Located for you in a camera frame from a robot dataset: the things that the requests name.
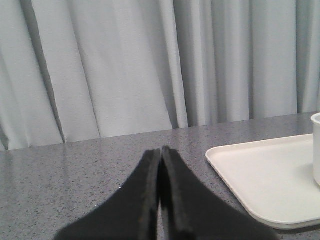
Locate cream rectangular plastic tray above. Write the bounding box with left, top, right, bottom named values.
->
left=205, top=134, right=320, bottom=230

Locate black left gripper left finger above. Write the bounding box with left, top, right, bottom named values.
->
left=55, top=149, right=161, bottom=240

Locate white smiley mug black handle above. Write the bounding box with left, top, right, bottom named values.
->
left=310, top=113, right=320, bottom=185

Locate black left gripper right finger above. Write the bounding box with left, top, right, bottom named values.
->
left=159, top=146, right=277, bottom=240

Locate light grey curtain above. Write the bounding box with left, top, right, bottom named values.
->
left=0, top=0, right=320, bottom=150

